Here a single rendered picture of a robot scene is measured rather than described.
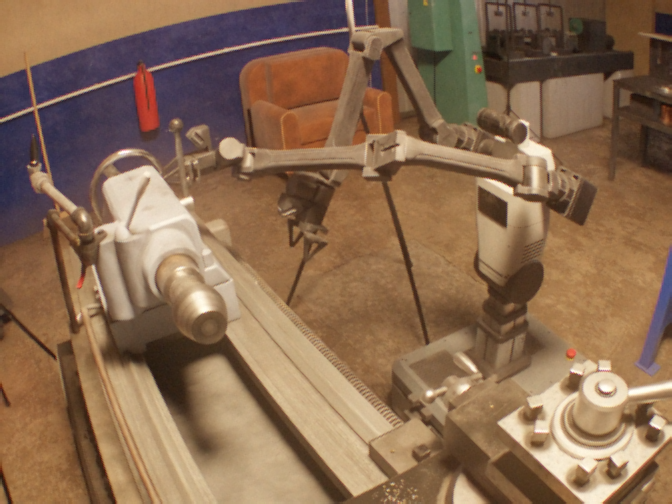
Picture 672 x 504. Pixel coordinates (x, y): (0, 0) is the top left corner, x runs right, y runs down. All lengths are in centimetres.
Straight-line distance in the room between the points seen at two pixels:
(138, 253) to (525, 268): 111
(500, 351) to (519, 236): 45
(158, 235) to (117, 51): 336
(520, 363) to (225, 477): 119
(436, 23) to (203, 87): 194
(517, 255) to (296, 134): 262
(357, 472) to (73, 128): 377
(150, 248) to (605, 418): 80
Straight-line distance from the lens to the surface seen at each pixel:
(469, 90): 464
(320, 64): 442
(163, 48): 439
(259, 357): 119
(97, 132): 438
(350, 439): 100
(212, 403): 127
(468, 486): 77
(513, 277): 168
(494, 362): 191
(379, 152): 133
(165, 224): 105
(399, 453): 91
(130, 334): 125
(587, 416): 57
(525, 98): 483
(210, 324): 85
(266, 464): 112
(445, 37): 460
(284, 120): 393
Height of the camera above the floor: 158
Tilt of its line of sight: 29 degrees down
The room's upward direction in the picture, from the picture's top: 7 degrees counter-clockwise
